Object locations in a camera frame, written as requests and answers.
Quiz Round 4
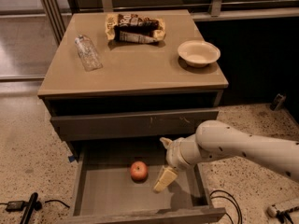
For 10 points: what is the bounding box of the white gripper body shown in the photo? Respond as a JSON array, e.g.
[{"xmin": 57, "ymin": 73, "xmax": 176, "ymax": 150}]
[{"xmin": 165, "ymin": 136, "xmax": 200, "ymax": 171}]

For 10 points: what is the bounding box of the grey drawer cabinet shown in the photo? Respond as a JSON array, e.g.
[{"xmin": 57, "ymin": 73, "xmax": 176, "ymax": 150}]
[{"xmin": 38, "ymin": 10, "xmax": 228, "ymax": 157}]

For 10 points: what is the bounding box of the red apple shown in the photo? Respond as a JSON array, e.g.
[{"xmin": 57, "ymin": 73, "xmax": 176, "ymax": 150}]
[{"xmin": 130, "ymin": 161, "xmax": 148, "ymax": 181}]

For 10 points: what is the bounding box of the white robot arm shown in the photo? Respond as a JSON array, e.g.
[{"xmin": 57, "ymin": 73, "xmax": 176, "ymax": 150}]
[{"xmin": 153, "ymin": 120, "xmax": 299, "ymax": 193}]

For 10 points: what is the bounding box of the black bar on floor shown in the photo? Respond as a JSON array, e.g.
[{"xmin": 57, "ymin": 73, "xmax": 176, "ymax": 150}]
[{"xmin": 20, "ymin": 192, "xmax": 42, "ymax": 224}]

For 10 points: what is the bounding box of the white bowl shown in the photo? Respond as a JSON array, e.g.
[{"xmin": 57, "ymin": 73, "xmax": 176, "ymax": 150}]
[{"xmin": 178, "ymin": 40, "xmax": 221, "ymax": 68}]

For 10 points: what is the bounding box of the white power strip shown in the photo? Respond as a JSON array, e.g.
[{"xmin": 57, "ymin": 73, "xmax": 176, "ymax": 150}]
[{"xmin": 267, "ymin": 198, "xmax": 299, "ymax": 217}]

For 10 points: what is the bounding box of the closed grey top drawer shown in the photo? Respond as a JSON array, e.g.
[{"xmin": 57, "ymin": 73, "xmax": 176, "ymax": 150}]
[{"xmin": 50, "ymin": 108, "xmax": 219, "ymax": 141}]

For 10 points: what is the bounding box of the small dark floor device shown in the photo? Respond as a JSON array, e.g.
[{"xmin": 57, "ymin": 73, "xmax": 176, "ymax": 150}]
[{"xmin": 270, "ymin": 93, "xmax": 286, "ymax": 111}]

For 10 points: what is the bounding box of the black power adapter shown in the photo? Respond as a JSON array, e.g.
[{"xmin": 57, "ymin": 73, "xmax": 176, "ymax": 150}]
[{"xmin": 6, "ymin": 201, "xmax": 26, "ymax": 212}]

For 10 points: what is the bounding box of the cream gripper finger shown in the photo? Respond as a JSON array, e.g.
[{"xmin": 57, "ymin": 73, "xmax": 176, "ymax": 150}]
[
  {"xmin": 160, "ymin": 137, "xmax": 173, "ymax": 149},
  {"xmin": 153, "ymin": 166, "xmax": 178, "ymax": 193}
]

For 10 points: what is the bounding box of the clear plastic bottle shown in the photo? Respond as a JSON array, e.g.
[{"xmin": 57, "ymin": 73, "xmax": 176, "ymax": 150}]
[{"xmin": 75, "ymin": 35, "xmax": 103, "ymax": 72}]

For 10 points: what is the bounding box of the black cable loop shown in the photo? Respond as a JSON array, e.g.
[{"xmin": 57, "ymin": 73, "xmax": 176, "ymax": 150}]
[{"xmin": 209, "ymin": 189, "xmax": 244, "ymax": 224}]

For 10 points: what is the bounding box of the open grey middle drawer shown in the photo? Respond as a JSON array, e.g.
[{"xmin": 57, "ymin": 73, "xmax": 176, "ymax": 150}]
[{"xmin": 62, "ymin": 137, "xmax": 225, "ymax": 224}]

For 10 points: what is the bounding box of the blue tape piece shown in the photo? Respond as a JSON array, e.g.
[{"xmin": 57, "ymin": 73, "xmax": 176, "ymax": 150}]
[{"xmin": 68, "ymin": 155, "xmax": 76, "ymax": 162}]

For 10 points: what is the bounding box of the brown chip bag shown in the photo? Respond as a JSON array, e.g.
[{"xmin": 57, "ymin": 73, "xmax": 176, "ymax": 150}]
[{"xmin": 105, "ymin": 13, "xmax": 165, "ymax": 44}]

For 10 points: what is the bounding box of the metal railing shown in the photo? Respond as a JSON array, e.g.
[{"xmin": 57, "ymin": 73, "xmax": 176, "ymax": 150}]
[{"xmin": 41, "ymin": 0, "xmax": 299, "ymax": 41}]

